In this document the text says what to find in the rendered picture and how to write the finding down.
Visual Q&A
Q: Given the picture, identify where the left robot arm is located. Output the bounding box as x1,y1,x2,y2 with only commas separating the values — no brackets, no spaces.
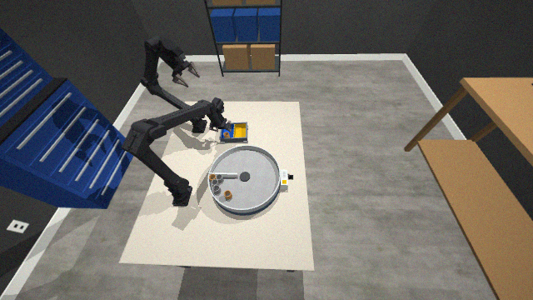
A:
141,36,207,133

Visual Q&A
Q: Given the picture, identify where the yellow bin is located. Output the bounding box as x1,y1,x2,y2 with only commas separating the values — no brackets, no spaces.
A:
234,124,246,138

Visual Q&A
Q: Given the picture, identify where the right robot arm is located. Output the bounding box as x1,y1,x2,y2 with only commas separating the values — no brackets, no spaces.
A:
122,97,224,207

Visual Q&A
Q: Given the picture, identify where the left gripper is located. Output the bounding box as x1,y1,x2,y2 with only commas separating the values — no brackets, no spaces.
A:
172,60,200,88

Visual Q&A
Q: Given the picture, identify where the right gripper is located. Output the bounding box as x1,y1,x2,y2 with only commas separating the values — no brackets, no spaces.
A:
209,116,232,132

